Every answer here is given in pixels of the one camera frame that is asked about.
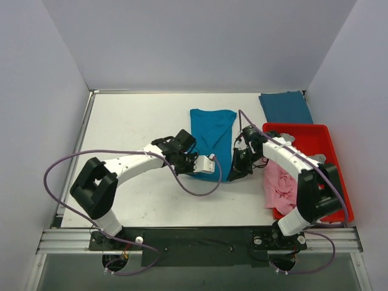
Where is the bright blue t-shirt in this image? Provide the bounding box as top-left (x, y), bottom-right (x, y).
top-left (189, 109), bottom-right (236, 182)

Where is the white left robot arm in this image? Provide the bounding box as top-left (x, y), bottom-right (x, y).
top-left (70, 129), bottom-right (198, 250)

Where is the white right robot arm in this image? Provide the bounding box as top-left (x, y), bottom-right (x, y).
top-left (227, 125), bottom-right (346, 248)

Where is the pink t-shirt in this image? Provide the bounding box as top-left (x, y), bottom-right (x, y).
top-left (263, 160), bottom-right (297, 215)

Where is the red plastic bin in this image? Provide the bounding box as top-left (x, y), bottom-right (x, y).
top-left (263, 122), bottom-right (354, 224)

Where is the folded dark blue t-shirt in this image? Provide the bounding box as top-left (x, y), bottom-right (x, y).
top-left (258, 91), bottom-right (313, 124)

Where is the grey t-shirt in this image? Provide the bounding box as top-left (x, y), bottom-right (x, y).
top-left (280, 133), bottom-right (326, 164)

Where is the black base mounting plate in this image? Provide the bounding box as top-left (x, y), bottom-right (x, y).
top-left (89, 226), bottom-right (307, 267)

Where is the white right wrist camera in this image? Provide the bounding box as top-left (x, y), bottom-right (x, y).
top-left (233, 135), bottom-right (243, 149)

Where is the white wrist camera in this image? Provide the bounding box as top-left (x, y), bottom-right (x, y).
top-left (233, 135), bottom-right (243, 149)
top-left (193, 154), bottom-right (215, 174)

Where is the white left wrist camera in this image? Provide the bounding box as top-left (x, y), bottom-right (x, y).
top-left (193, 154), bottom-right (215, 174)

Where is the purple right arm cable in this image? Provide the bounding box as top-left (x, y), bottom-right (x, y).
top-left (238, 109), bottom-right (349, 275)

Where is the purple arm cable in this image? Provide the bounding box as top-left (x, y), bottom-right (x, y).
top-left (43, 150), bottom-right (224, 276)
top-left (238, 109), bottom-right (349, 275)

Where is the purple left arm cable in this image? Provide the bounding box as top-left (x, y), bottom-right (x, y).
top-left (43, 150), bottom-right (224, 276)

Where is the aluminium front rail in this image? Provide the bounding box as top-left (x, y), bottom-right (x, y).
top-left (37, 228), bottom-right (363, 254)

